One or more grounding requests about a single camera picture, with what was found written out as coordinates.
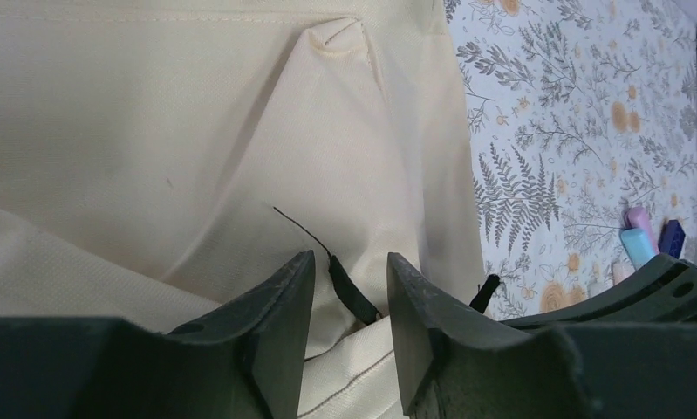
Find yellow highlighter pen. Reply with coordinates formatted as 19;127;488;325
611;262;634;285

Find pink highlighter pen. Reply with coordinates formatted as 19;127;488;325
625;206;659;253

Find light blue highlighter pen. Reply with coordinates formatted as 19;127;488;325
619;228;658;270

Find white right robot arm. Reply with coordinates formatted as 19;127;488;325
503;254;697;331

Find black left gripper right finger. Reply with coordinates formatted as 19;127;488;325
387;253;697;418

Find purple toy brick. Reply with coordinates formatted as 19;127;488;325
658;219;686;258

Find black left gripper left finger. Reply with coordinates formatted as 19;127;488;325
0;251;315;418

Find beige canvas backpack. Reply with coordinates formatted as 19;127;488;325
0;1;483;418

